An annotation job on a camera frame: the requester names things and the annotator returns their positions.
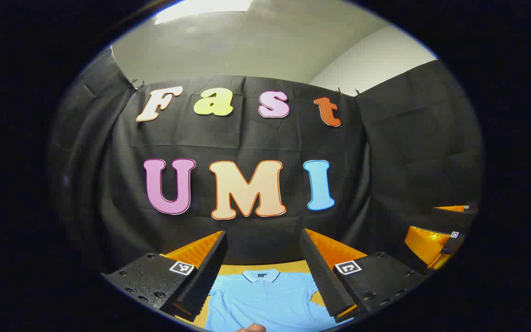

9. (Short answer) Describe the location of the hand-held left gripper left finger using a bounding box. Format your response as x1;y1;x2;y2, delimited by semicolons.
102;231;228;322

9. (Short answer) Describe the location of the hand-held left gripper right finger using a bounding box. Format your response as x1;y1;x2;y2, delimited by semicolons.
300;228;426;323

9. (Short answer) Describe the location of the light blue polo T-shirt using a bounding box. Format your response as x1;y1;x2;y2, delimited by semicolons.
204;269;354;332

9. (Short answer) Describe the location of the black backdrop cloth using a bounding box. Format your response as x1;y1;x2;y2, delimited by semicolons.
49;48;485;277

